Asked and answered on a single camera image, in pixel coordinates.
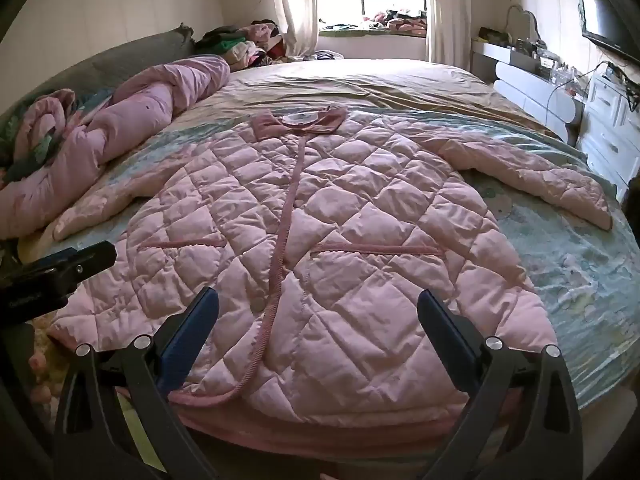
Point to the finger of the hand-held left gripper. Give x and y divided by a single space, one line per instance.
60 270

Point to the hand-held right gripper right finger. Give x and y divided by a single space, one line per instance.
445 337

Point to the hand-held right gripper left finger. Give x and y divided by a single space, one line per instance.
192 340

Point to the pink quilted jacket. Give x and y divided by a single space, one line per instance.
350 220

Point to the pile of mixed clothes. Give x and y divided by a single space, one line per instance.
235 45

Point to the dark clothes heap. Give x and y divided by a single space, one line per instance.
325 56

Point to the heap of pink plush clothes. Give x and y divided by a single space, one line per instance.
395 21

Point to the yellow floral cloth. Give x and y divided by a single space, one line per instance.
42 355

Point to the light blue printed bed sheet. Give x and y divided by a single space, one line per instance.
575 260

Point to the pink rolled comforter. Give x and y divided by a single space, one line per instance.
125 120

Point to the grey padded headboard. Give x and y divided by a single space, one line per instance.
115 57

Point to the white grey dressing table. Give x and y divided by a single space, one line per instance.
530 92

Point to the tan bed sheet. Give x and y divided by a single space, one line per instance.
380 85

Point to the white drawer cabinet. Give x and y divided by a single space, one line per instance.
610 130

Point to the clutter of cosmetics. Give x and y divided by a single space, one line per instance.
545 62

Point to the window bench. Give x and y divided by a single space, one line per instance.
370 46

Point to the white framed vanity mirror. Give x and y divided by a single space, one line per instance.
522 22

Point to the cream curtain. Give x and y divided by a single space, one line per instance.
295 10
447 10

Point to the black wall television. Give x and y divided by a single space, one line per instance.
605 15

